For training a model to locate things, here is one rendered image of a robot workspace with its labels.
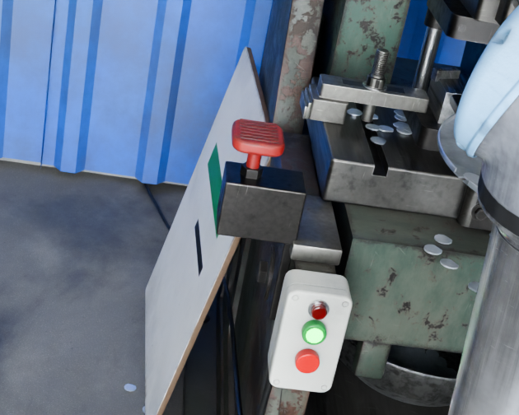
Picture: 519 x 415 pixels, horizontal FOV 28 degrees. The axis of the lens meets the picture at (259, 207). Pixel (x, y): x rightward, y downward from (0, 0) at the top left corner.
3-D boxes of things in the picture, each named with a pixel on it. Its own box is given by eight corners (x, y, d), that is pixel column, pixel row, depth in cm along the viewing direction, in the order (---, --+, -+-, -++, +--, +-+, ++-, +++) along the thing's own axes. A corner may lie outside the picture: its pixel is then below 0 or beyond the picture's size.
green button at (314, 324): (324, 347, 117) (329, 326, 116) (300, 343, 117) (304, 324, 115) (323, 341, 118) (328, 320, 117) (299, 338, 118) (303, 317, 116)
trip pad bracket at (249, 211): (279, 325, 128) (310, 185, 119) (202, 316, 127) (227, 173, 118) (277, 300, 133) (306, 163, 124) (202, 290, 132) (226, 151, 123)
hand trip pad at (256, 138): (274, 206, 119) (287, 146, 116) (222, 199, 119) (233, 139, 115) (271, 179, 126) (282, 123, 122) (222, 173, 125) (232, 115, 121)
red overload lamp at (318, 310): (327, 324, 116) (332, 305, 115) (306, 321, 115) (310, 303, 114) (326, 319, 117) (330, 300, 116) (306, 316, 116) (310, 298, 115)
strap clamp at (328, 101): (422, 136, 142) (441, 66, 137) (302, 118, 140) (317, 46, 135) (414, 119, 147) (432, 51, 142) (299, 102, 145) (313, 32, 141)
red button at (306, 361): (317, 375, 119) (321, 356, 117) (293, 372, 118) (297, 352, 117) (315, 369, 120) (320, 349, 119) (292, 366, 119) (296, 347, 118)
